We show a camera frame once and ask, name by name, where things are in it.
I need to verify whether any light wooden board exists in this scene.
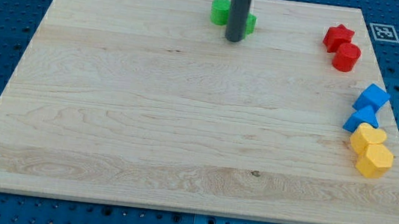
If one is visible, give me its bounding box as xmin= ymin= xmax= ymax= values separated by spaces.
xmin=0 ymin=0 xmax=399 ymax=224

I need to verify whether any green block behind rod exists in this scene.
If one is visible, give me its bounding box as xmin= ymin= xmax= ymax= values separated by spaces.
xmin=245 ymin=13 xmax=257 ymax=35

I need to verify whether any green cylinder block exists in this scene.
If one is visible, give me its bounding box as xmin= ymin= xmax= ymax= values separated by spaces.
xmin=210 ymin=0 xmax=231 ymax=25

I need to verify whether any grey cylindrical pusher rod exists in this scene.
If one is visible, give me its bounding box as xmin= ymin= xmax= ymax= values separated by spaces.
xmin=225 ymin=0 xmax=252 ymax=43

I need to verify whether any red star block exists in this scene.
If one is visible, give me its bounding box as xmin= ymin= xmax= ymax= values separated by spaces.
xmin=323 ymin=24 xmax=355 ymax=53

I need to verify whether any red cylinder block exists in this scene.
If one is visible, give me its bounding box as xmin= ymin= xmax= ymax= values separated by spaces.
xmin=332 ymin=43 xmax=362 ymax=72

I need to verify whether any blue triangle block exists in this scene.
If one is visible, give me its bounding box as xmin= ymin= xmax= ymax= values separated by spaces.
xmin=342 ymin=106 xmax=379 ymax=133

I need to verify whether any yellow heart block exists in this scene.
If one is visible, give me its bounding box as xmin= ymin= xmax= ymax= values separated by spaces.
xmin=350 ymin=122 xmax=388 ymax=154

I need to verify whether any blue cube block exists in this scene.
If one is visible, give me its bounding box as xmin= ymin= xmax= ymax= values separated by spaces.
xmin=353 ymin=83 xmax=390 ymax=112

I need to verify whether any yellow hexagon block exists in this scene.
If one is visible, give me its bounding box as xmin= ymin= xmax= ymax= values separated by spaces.
xmin=356 ymin=144 xmax=394 ymax=179

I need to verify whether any white fiducial marker tag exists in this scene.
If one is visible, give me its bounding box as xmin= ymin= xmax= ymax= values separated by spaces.
xmin=370 ymin=22 xmax=399 ymax=43

